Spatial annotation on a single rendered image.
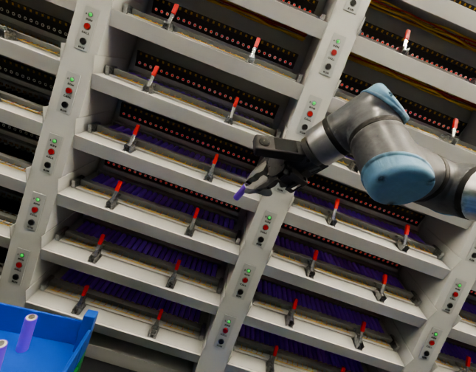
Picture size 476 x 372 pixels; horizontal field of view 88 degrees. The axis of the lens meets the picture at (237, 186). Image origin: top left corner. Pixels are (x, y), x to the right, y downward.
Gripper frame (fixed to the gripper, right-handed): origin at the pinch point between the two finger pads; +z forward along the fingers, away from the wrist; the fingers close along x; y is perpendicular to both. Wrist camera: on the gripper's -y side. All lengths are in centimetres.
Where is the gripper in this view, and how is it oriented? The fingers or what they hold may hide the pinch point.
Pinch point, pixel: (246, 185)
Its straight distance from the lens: 65.6
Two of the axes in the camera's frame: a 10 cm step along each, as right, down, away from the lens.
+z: -6.7, 4.5, 6.0
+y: 7.4, 4.3, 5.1
